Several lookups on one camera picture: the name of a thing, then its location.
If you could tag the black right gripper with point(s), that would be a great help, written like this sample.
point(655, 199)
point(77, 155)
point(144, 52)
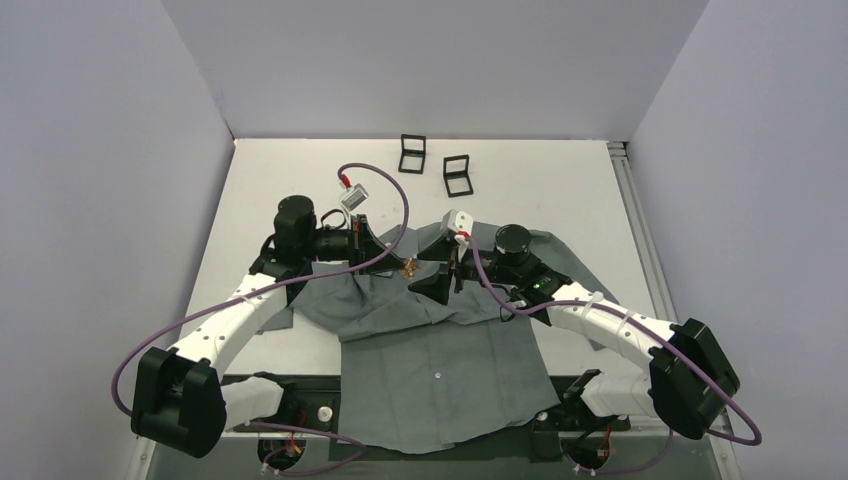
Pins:
point(454, 266)

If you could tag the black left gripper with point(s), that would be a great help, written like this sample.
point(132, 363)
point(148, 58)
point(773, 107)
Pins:
point(362, 245)

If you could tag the small gold brooch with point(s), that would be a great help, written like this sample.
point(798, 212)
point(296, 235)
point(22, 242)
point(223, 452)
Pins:
point(410, 268)

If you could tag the grey button-up shirt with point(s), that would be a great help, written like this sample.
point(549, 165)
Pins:
point(417, 376)

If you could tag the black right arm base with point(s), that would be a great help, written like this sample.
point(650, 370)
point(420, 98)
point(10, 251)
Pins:
point(570, 430)

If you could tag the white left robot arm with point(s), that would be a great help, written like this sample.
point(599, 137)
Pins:
point(277, 276)

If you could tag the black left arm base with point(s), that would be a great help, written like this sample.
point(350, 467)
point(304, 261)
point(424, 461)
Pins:
point(298, 411)

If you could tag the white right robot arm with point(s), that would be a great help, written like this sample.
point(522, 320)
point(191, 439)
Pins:
point(685, 378)

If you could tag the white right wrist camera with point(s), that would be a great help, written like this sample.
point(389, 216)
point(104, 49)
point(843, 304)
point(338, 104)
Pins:
point(456, 222)

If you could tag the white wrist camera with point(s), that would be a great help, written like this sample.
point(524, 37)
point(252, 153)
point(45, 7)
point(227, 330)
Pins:
point(456, 222)
point(353, 197)

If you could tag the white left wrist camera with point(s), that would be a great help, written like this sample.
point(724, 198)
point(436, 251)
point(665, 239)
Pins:
point(353, 197)

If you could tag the black frame stand right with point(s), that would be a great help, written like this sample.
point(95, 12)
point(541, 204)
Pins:
point(456, 176)

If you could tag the black frame stand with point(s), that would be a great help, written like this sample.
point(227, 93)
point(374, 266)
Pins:
point(413, 146)
point(456, 176)

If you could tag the black frame stand left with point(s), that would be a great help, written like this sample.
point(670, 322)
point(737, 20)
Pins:
point(413, 146)

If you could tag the aluminium rail right side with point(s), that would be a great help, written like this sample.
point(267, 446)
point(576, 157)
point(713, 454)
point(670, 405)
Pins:
point(648, 255)

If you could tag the aluminium rail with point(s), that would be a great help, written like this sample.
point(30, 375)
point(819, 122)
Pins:
point(193, 421)
point(648, 255)

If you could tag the aluminium rail front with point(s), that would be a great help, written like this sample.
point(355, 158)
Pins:
point(193, 421)

